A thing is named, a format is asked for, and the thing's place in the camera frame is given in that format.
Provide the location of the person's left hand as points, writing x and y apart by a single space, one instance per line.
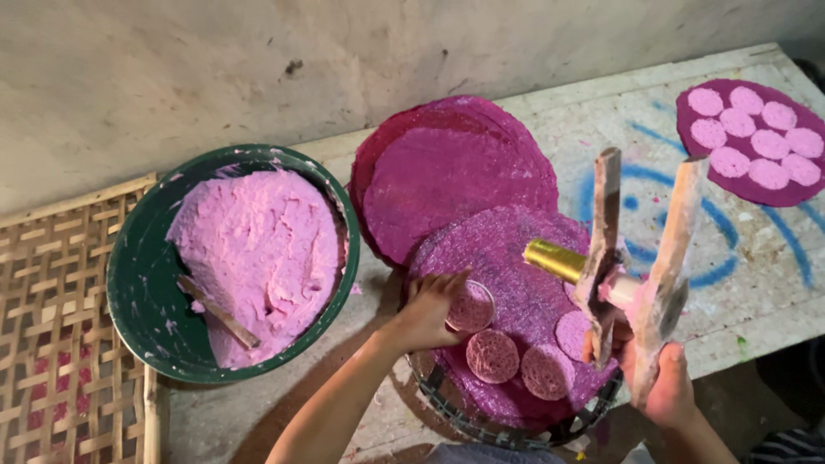
422 319

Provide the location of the striped cloth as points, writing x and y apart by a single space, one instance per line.
789 448

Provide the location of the purple round woven mat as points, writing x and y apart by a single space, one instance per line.
515 270

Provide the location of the pink dough mass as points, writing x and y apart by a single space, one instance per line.
258 251

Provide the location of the woven bamboo tray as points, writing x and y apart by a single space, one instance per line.
58 335

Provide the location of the stack of magenta round mats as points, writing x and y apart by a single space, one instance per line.
445 174

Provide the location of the wooden press with gold cylinder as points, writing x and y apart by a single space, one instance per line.
664 270

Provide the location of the group of small pink discs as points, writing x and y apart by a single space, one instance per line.
751 135

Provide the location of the person's grey clothing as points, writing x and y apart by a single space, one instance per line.
483 454

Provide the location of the purple mat carrying discs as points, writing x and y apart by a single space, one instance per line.
747 187

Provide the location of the person's right hand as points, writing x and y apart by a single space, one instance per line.
673 393

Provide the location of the wooden stick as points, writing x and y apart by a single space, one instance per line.
219 314

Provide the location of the green plastic bowl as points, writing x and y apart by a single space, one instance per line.
142 283

